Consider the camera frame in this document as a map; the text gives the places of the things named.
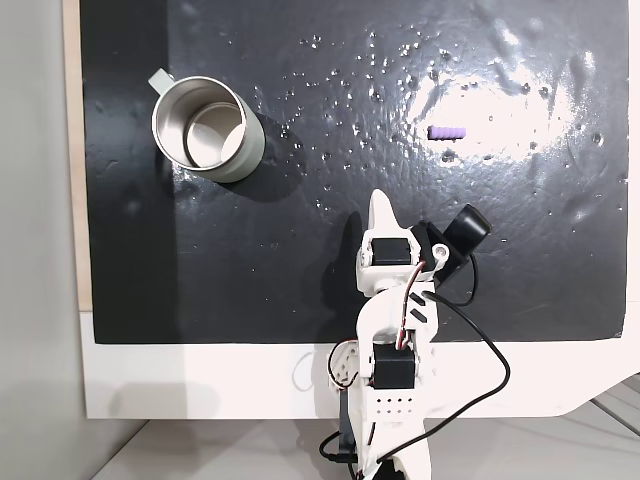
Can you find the black camera with mount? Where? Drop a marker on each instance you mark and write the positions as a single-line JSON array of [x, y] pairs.
[[467, 226]]

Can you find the white board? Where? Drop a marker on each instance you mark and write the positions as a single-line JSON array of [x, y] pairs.
[[200, 375]]

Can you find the black glossy mat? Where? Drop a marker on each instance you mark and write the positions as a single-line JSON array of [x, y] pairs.
[[300, 250]]

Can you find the tan wooden board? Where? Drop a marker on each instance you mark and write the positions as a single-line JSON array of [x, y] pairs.
[[73, 150]]

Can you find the purple pen grip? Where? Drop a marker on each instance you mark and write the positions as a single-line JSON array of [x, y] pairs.
[[446, 133]]

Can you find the pale green metal cup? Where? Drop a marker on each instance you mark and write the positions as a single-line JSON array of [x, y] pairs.
[[251, 146]]

